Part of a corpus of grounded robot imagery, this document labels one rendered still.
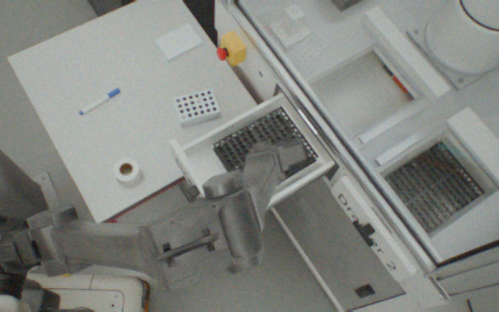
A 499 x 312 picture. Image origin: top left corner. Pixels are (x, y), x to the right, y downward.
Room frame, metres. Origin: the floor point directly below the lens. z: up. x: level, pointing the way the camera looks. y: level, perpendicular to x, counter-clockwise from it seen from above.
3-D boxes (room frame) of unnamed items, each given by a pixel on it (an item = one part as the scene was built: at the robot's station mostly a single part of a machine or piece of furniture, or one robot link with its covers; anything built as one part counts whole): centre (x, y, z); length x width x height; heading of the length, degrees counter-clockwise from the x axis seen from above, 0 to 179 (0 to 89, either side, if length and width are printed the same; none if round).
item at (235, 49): (0.82, 0.10, 0.88); 0.07 x 0.05 x 0.07; 42
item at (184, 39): (0.88, 0.28, 0.77); 0.13 x 0.09 x 0.02; 133
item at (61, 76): (0.69, 0.36, 0.38); 0.62 x 0.58 x 0.76; 42
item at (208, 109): (0.66, 0.17, 0.78); 0.12 x 0.08 x 0.04; 118
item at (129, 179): (0.42, 0.32, 0.78); 0.07 x 0.07 x 0.04
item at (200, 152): (0.51, -0.05, 0.86); 0.40 x 0.26 x 0.06; 132
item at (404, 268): (0.36, -0.35, 0.87); 0.29 x 0.02 x 0.11; 42
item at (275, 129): (0.51, -0.05, 0.87); 0.22 x 0.18 x 0.06; 132
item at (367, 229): (0.34, -0.33, 0.91); 0.07 x 0.04 x 0.01; 42
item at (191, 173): (0.37, 0.10, 0.87); 0.29 x 0.02 x 0.11; 42
